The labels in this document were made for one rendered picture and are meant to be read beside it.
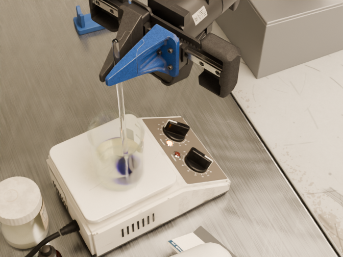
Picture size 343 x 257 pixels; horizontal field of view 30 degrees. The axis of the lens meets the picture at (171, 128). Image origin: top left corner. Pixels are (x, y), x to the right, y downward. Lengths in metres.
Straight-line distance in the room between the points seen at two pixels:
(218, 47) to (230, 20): 0.40
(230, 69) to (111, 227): 0.25
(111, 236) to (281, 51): 0.38
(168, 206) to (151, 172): 0.05
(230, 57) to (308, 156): 0.33
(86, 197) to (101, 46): 0.34
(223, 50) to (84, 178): 0.25
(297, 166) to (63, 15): 0.46
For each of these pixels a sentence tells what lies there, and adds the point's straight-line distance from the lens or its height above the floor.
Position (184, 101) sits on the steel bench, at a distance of 0.94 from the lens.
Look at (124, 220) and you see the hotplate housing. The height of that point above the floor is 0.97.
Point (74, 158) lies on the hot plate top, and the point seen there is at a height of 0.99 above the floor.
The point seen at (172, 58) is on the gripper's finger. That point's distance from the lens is 0.64.
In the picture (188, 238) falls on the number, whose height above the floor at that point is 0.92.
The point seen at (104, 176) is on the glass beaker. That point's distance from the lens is 0.73.
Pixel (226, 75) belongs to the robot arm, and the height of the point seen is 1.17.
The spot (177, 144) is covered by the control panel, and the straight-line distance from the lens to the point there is 0.83.
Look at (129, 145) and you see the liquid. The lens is 0.75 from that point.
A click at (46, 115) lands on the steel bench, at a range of 0.94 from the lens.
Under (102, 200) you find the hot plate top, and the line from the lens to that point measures 0.75.
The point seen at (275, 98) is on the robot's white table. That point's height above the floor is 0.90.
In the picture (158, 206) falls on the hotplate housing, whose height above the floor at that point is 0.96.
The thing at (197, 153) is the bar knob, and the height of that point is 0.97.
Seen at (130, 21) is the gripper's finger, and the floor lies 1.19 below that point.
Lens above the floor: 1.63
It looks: 53 degrees down
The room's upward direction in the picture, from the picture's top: 1 degrees clockwise
